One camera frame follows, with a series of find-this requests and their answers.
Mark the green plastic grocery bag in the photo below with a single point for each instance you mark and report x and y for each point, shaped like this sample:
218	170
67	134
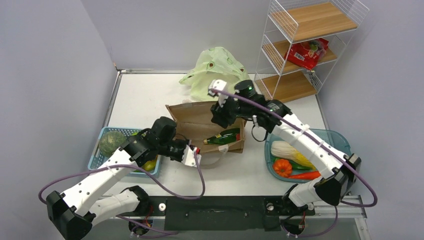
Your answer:
215	63

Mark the green glass bottle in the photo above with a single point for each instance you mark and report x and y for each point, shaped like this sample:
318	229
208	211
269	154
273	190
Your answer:
225	137

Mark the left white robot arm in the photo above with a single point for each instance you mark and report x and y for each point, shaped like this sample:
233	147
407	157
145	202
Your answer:
79	208

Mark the yellow green pear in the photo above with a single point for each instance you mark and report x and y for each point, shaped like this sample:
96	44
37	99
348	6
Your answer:
150	165

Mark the white wire wooden shelf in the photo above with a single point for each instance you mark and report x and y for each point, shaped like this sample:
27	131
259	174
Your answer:
293	21

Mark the yellow napa cabbage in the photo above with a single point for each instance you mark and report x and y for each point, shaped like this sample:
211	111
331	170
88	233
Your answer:
284	150

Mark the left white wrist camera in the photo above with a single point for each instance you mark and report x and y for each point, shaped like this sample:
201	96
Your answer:
191	156

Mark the red snack bag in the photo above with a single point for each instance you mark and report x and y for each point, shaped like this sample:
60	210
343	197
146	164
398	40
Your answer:
308	53

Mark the orange mini pumpkin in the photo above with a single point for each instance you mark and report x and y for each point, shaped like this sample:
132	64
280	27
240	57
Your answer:
282	167

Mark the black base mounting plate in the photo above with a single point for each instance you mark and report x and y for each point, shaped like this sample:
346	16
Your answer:
219	213

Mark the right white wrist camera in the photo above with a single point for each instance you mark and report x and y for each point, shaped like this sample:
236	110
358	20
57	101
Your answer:
216	86

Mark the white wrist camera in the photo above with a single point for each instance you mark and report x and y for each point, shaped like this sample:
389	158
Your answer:
216	86
191	156

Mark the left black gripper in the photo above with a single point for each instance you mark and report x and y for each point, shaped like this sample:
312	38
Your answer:
184	143

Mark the red chili pepper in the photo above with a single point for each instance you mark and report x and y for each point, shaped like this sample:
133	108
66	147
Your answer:
306	175

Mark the teal plastic tray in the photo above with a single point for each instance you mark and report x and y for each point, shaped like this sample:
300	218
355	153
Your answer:
335	139

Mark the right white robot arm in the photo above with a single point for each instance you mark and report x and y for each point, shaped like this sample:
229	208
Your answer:
336	170

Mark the light blue plastic basket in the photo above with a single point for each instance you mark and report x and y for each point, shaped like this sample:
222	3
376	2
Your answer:
97	159

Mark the brown jute tote bag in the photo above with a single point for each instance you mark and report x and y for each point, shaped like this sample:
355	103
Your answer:
193	120

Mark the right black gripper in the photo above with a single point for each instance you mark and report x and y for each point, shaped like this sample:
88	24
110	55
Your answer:
220	115

